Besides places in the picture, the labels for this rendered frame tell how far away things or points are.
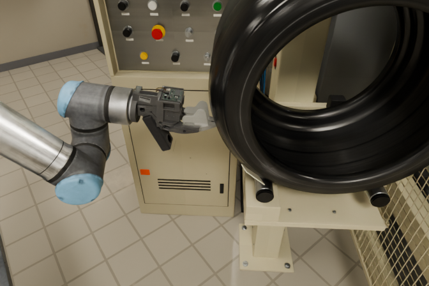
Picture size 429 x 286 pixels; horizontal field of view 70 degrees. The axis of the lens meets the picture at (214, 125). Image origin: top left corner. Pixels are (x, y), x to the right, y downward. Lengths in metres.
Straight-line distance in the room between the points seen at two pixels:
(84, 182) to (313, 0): 0.55
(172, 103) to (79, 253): 1.31
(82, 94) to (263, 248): 1.21
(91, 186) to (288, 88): 0.65
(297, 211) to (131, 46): 0.89
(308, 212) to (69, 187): 0.60
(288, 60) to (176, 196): 1.06
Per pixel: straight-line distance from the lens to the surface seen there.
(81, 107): 0.76
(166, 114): 0.73
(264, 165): 0.69
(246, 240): 1.77
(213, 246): 1.76
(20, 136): 0.69
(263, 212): 0.83
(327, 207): 0.93
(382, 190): 0.86
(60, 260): 1.89
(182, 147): 1.49
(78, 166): 0.72
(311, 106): 1.05
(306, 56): 0.98
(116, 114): 0.74
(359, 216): 0.94
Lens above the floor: 1.49
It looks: 36 degrees down
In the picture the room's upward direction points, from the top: straight up
